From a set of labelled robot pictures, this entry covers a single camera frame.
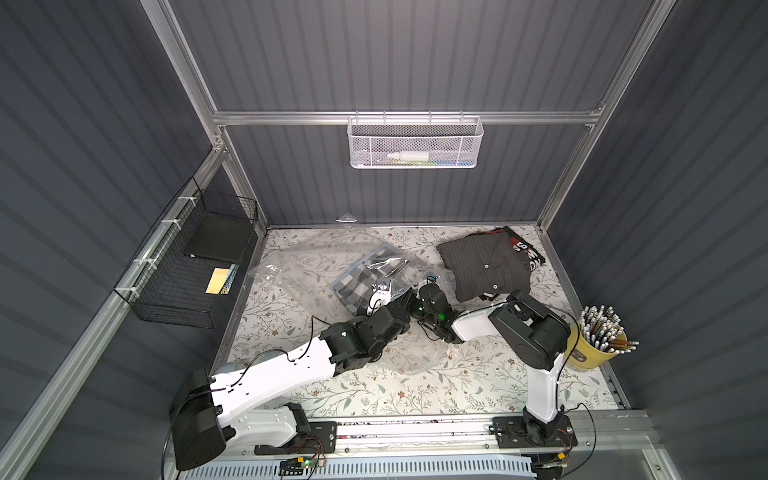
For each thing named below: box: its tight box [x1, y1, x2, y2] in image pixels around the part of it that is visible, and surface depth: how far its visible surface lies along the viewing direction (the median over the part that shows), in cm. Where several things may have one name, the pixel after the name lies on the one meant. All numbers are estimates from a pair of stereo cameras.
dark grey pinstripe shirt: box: [436, 230, 531, 302], surface depth 98 cm
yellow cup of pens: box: [565, 304, 640, 370], surface depth 75 cm
